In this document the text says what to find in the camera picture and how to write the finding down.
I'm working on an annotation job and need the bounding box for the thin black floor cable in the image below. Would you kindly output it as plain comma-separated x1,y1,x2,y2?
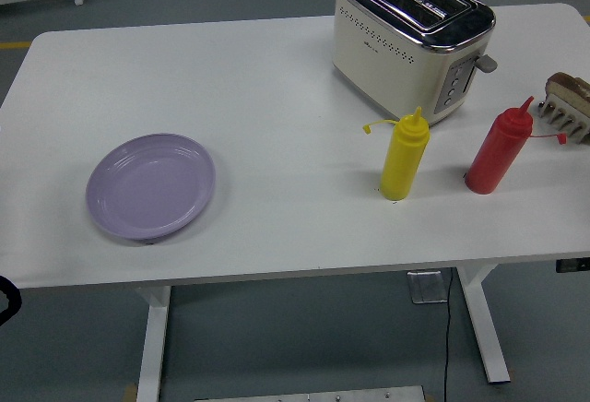
442,267,455,402

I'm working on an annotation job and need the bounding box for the silver metal toast rack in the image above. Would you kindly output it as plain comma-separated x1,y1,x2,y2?
534,92,590,145

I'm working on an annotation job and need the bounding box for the red squeeze bottle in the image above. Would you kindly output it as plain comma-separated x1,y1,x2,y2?
464,95,569,195

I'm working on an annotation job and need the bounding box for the small silver floor box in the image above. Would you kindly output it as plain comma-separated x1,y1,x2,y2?
407,270,451,305

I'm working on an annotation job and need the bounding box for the yellow squeeze bottle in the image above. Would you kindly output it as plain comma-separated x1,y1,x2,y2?
362,106,431,202

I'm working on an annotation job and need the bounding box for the grey metal base plate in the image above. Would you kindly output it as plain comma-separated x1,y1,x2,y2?
193,384,428,402

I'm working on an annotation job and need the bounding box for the brown-crusted bread slice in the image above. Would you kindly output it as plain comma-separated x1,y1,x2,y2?
546,72,590,116

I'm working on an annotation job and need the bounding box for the purple round plate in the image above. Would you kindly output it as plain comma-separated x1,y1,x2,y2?
85,132,217,242

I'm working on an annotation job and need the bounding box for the white table leg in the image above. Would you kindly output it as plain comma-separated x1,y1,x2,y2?
454,264,512,384
134,285,172,402

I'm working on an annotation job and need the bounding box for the black table control panel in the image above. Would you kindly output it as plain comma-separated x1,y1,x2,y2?
555,258,590,274

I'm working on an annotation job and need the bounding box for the cream and chrome toaster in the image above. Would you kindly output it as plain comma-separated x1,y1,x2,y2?
332,0,499,127

